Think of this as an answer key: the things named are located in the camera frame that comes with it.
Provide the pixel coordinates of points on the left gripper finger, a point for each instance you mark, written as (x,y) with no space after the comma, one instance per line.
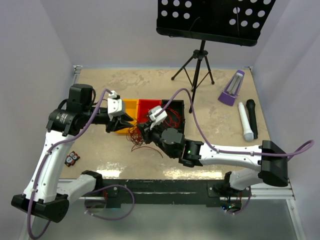
(123,125)
(125,118)

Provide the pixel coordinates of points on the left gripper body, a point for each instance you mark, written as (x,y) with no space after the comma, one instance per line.
(111,124)

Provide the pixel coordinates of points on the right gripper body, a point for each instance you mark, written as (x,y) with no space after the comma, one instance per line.
(154,134)

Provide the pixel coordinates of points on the red plastic bin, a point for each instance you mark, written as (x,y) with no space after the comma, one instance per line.
(144,105)

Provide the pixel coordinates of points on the black plastic bin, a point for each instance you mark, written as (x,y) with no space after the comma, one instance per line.
(175,116)

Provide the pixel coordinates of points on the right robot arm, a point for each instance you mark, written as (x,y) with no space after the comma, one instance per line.
(266,163)

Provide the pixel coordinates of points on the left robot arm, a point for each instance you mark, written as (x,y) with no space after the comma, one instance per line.
(42,197)

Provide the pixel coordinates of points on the small printed sticker card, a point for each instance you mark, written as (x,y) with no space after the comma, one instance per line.
(71,159)

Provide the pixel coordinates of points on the purple metronome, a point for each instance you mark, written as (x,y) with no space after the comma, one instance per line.
(231,90)

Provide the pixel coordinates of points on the white microphone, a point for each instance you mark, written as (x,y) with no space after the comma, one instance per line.
(247,131)

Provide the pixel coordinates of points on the black microphone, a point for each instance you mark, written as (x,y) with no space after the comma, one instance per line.
(251,105)

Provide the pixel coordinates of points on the black music stand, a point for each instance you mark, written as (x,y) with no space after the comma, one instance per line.
(235,22)

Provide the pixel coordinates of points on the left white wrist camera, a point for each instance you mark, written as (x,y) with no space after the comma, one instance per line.
(115,105)

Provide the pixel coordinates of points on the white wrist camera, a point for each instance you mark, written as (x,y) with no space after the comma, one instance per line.
(156,115)
(115,105)

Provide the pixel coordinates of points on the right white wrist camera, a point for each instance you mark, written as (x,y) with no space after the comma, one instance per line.
(156,115)

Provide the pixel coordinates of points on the aluminium frame rail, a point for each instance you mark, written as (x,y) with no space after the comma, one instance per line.
(272,191)

